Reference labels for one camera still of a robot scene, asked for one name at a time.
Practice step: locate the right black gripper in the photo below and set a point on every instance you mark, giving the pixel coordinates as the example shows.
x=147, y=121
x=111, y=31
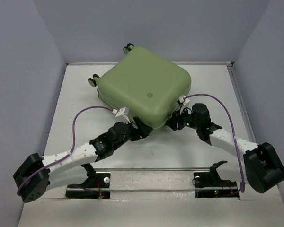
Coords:
x=176, y=117

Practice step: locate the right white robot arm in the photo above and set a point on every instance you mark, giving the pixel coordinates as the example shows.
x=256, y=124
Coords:
x=261, y=166

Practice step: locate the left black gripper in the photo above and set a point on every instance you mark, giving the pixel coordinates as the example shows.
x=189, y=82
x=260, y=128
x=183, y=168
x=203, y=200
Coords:
x=142, y=131

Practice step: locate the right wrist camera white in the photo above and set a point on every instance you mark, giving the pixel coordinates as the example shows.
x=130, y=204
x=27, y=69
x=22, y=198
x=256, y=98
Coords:
x=184, y=102

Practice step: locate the green hard-shell suitcase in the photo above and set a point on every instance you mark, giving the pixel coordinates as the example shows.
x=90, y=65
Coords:
x=144, y=82

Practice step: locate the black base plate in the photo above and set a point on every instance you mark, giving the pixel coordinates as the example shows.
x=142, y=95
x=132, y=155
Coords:
x=210, y=185
x=95, y=186

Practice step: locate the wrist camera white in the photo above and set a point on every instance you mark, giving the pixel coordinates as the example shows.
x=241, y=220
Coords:
x=121, y=114
x=184, y=102

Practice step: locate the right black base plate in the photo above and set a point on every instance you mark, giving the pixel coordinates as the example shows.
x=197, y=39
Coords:
x=210, y=185

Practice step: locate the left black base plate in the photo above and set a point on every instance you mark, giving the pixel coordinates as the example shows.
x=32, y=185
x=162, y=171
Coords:
x=95, y=186

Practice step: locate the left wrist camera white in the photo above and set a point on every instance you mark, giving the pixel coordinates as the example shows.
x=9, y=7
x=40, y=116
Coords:
x=121, y=114

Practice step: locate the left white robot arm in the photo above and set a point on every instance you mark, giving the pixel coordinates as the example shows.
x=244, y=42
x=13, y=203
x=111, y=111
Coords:
x=36, y=174

